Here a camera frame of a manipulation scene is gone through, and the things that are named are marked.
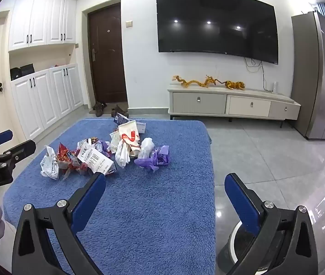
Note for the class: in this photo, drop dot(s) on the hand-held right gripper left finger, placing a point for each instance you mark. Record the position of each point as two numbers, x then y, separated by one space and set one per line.
89 197

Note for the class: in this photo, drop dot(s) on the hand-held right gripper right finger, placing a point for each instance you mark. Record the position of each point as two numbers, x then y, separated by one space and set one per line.
241 203

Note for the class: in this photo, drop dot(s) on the white plastic packet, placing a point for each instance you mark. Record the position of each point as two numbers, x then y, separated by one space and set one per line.
49 164

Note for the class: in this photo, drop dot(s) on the white carton with black print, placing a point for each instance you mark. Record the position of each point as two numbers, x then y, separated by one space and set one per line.
92 159

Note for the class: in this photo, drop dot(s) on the white trash bin black liner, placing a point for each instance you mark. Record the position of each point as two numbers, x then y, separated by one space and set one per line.
236 245

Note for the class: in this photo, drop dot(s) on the red snack packet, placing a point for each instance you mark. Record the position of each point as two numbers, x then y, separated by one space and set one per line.
65 156

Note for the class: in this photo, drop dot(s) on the small purple wrapper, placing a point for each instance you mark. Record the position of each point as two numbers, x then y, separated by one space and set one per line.
104 146

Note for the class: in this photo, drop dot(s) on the white plastic bag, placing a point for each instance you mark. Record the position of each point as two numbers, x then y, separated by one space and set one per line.
122 154

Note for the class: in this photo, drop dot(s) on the dark brown wrapper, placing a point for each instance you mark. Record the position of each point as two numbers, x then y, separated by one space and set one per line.
95 141

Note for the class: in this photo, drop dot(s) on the white paper bag red print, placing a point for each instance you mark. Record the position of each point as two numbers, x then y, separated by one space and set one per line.
128 133

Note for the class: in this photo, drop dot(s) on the white plastic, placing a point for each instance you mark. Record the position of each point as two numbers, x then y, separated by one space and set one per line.
147 146

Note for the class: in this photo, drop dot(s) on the blue packet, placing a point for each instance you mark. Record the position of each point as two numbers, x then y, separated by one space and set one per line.
120 118

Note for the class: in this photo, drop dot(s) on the small white box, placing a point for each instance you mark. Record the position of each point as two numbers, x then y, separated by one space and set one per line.
141 126

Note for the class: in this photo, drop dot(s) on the white base cabinet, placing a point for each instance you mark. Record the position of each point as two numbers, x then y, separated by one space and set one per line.
45 97

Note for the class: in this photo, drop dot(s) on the black box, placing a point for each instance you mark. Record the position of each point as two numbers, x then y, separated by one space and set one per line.
15 74
27 69

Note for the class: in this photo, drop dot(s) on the blue fleece blanket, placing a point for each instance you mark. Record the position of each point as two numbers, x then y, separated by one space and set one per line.
156 206

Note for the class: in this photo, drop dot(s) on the pair of brown shoes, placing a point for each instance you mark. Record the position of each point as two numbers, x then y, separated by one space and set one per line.
99 108
119 111

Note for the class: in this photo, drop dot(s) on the white television cabinet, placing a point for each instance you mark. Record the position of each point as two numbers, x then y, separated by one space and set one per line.
199 101

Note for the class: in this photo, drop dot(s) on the golden tiger figurine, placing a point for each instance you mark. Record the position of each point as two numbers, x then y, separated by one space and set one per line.
234 85

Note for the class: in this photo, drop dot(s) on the brown entrance door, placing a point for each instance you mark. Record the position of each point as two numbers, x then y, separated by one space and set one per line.
108 57

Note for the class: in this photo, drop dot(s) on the golden dragon figurine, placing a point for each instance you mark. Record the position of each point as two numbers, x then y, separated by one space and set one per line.
191 82

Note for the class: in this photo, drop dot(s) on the silver refrigerator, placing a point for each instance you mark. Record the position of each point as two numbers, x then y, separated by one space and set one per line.
311 77

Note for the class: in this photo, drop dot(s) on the white wall cabinet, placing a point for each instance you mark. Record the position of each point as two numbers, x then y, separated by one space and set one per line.
42 20

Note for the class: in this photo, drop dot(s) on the wall light switch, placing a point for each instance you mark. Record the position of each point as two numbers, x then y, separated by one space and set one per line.
129 23

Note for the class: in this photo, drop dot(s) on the black wall television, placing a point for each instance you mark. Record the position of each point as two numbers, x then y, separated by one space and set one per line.
214 20

